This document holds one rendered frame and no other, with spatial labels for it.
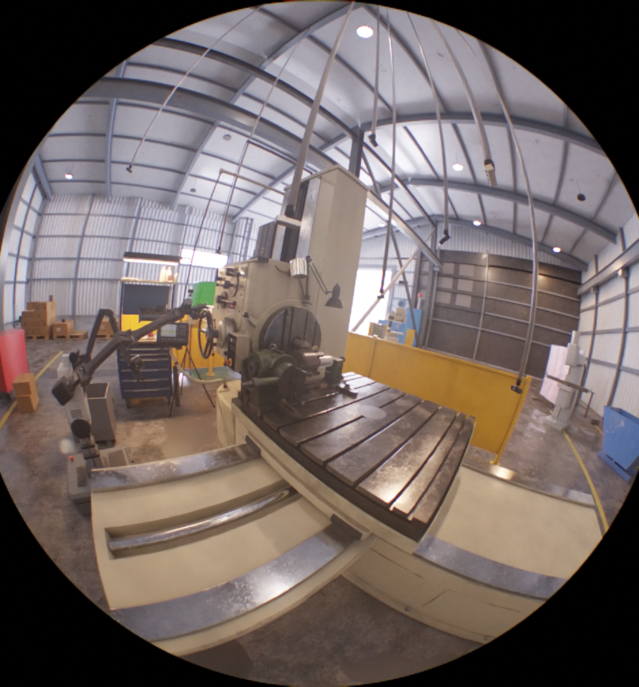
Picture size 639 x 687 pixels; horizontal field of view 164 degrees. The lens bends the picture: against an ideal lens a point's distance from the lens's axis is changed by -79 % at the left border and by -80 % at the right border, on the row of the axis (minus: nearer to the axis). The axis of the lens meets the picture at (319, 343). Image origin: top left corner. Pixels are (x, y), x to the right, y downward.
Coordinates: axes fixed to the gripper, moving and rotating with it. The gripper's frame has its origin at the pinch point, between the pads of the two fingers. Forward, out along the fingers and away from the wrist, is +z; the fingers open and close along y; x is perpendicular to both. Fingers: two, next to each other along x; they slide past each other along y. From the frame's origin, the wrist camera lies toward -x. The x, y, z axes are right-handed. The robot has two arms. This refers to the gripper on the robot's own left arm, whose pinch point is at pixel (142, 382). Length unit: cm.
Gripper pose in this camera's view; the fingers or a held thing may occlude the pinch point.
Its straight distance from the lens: 206.7
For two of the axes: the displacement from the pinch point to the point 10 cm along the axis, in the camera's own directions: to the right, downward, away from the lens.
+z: 1.7, 8.2, 5.5
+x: -5.8, 5.3, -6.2
